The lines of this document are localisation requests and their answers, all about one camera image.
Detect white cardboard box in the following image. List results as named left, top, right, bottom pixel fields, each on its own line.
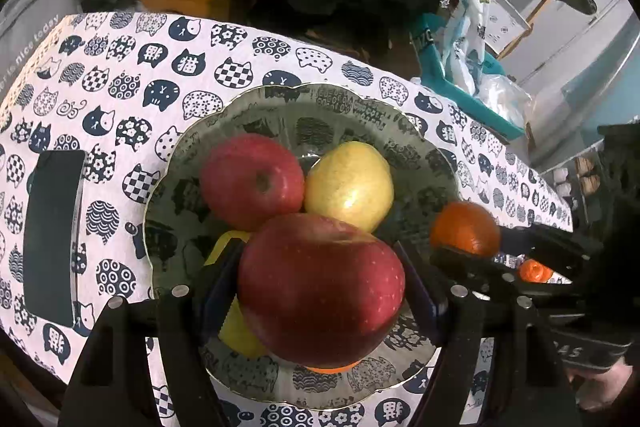
left=487, top=2, right=526, bottom=48

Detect teal plastic basket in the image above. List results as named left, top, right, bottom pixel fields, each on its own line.
left=407, top=12, right=528, bottom=140

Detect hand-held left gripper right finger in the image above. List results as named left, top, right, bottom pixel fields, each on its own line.
left=394, top=241, right=583, bottom=427

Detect black smartphone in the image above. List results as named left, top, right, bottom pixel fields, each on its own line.
left=22, top=150, right=87, bottom=328

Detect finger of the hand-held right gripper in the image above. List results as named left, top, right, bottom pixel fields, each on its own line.
left=495, top=226, right=603, bottom=260
left=430, top=246, right=523, bottom=295

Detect clear plastic bag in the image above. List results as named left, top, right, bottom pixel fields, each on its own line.
left=475, top=74, right=533, bottom=128

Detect small red apple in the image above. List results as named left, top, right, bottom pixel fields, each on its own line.
left=237, top=213, right=407, bottom=364

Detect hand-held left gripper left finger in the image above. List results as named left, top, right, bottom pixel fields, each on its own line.
left=59, top=239, right=246, bottom=427

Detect small yellow fruit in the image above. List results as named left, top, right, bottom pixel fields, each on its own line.
left=204, top=230, right=271, bottom=360

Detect large red apple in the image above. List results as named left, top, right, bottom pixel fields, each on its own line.
left=200, top=133, right=306, bottom=233

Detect rack with shoes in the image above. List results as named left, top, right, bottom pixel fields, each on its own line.
left=547, top=152, right=603, bottom=212

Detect cat-print tablecloth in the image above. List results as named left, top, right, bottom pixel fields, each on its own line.
left=0, top=11, right=574, bottom=427

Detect clear glass plate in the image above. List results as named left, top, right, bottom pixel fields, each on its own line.
left=142, top=83, right=461, bottom=404

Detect grey printed garment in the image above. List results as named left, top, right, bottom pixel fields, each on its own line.
left=0, top=0, right=76, bottom=108

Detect orange mandarin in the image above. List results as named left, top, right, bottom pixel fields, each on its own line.
left=430, top=201, right=501, bottom=257
left=518, top=258, right=555, bottom=284
left=305, top=358, right=361, bottom=375

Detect person's right hand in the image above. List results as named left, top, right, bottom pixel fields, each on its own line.
left=567, top=354, right=640, bottom=414

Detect printed white plastic bag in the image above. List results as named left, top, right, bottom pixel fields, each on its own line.
left=440, top=0, right=507, bottom=92

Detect yellow-green pear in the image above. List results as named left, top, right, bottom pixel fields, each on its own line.
left=304, top=141, right=395, bottom=235

